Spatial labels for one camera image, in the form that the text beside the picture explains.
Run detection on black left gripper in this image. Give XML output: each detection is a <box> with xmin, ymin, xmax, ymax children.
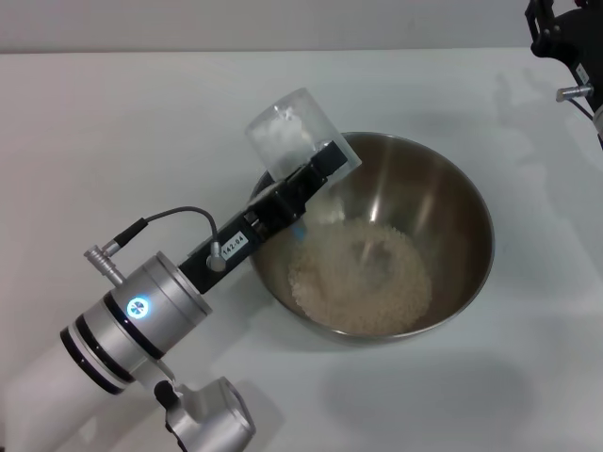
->
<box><xmin>179</xmin><ymin>139</ymin><xmax>349</xmax><ymax>295</ymax></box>

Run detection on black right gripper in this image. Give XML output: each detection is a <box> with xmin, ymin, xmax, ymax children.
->
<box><xmin>524</xmin><ymin>0</ymin><xmax>603</xmax><ymax>103</ymax></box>

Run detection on transparent plastic measuring cup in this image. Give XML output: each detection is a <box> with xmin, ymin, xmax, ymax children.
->
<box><xmin>244</xmin><ymin>87</ymin><xmax>364</xmax><ymax>187</ymax></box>

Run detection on white rice grains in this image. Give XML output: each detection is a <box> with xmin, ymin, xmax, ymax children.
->
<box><xmin>287</xmin><ymin>217</ymin><xmax>434</xmax><ymax>337</ymax></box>

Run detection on stainless steel mixing bowl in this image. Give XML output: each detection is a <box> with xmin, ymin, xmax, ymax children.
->
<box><xmin>243</xmin><ymin>131</ymin><xmax>496</xmax><ymax>349</ymax></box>

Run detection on right gripper cable with plug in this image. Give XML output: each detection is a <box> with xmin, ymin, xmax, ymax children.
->
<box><xmin>556</xmin><ymin>83</ymin><xmax>603</xmax><ymax>148</ymax></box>

